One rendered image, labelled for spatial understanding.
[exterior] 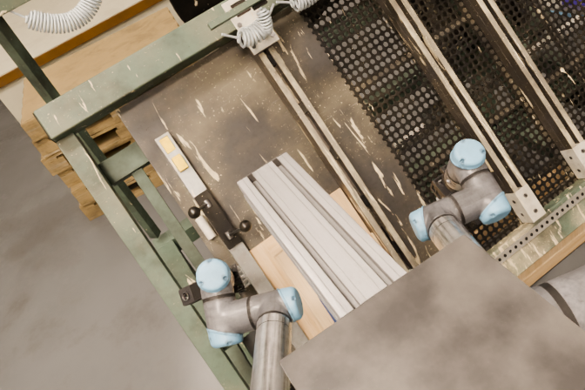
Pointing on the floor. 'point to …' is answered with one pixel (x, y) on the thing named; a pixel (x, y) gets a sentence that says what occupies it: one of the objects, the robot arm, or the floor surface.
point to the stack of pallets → (101, 56)
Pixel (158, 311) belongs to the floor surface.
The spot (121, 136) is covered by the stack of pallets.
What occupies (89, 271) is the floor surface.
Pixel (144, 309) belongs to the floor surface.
